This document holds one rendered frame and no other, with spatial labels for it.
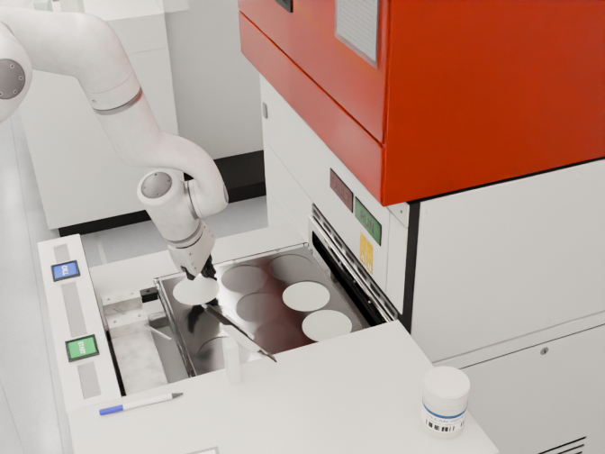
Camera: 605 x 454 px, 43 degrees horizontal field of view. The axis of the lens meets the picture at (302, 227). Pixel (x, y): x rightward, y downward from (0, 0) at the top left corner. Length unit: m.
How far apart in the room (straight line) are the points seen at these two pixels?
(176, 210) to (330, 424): 0.49
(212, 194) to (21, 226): 2.41
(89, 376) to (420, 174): 0.68
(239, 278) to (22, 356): 1.48
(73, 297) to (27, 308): 1.63
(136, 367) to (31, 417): 1.27
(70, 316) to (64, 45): 0.56
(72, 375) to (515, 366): 0.93
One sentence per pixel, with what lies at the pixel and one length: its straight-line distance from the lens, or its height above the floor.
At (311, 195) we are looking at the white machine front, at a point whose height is 0.99.
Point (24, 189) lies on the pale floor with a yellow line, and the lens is 4.08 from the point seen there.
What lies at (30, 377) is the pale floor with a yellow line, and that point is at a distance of 2.93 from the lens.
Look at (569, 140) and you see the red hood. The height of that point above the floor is 1.28.
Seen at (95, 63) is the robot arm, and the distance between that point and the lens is 1.27.
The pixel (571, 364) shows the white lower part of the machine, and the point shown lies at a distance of 1.87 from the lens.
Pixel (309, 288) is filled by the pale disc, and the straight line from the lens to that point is 1.65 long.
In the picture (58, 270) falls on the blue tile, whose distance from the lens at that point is 1.69.
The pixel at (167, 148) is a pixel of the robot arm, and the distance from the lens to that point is 1.38.
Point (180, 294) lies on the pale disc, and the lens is 1.67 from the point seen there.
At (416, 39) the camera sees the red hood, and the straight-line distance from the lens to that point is 1.20.
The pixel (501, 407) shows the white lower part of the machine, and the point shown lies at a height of 0.62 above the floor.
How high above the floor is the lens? 1.91
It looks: 33 degrees down
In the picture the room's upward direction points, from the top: 1 degrees counter-clockwise
